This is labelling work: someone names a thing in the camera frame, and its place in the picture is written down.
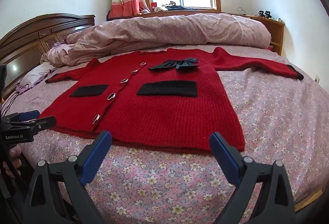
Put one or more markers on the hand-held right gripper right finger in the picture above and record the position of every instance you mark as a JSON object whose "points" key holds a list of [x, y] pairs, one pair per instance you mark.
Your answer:
{"points": [[226, 159]]}

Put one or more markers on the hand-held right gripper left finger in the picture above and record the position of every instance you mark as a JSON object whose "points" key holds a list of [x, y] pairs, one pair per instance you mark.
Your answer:
{"points": [[96, 157]]}

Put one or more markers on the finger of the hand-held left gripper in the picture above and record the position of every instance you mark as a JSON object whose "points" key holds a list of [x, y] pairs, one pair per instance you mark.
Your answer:
{"points": [[43, 122], [28, 115]]}

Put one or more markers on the red knitted cardigan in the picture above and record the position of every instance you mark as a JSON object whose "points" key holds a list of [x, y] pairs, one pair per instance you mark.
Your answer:
{"points": [[167, 116]]}

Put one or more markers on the clothes pile on windowsill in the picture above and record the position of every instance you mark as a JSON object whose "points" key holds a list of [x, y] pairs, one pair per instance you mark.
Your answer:
{"points": [[169, 6]]}

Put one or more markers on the person's left hand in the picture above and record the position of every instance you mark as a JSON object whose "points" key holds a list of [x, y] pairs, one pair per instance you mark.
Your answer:
{"points": [[14, 162]]}

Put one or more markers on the white pillow with purple print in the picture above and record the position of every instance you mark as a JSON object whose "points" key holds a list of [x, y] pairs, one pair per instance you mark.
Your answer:
{"points": [[36, 74]]}

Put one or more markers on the pink floral bed sheet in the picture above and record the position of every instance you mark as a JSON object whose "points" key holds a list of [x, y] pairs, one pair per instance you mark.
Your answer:
{"points": [[270, 116]]}

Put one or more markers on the dark wooden headboard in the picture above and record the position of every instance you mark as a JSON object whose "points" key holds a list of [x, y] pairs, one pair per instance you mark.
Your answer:
{"points": [[30, 36]]}

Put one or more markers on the pink floral duvet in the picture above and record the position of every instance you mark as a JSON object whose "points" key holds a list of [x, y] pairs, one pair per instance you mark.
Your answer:
{"points": [[167, 31]]}

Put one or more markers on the small black devices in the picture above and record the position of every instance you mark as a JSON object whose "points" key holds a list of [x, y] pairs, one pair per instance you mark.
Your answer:
{"points": [[264, 14]]}

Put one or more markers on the small red box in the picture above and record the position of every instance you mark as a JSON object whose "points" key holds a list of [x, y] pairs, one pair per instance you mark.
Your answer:
{"points": [[154, 5]]}

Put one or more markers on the wall socket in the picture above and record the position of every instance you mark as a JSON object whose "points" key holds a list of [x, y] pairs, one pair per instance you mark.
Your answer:
{"points": [[317, 78]]}

